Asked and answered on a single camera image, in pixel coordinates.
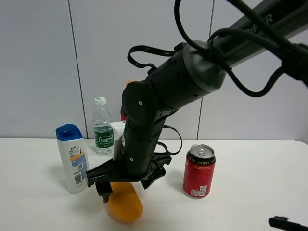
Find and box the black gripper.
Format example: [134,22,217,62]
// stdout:
[86,149,172,204]

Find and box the orange mango fruit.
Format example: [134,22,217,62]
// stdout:
[108,182,143,223]

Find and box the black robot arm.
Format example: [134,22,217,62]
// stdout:
[86,0,308,203]

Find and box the black object at right edge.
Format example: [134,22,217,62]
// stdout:
[269,216,308,231]

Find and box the clear green-label water bottle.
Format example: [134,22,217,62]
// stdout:
[92,97,114,155]

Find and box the cola bottle yellow cap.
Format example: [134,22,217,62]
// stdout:
[120,80,137,122]

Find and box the red soda can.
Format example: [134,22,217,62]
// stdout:
[183,144,216,198]

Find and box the white blue-capped shampoo bottle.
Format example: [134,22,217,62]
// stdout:
[55,124,89,194]

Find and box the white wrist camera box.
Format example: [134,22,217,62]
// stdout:
[110,121,125,161]

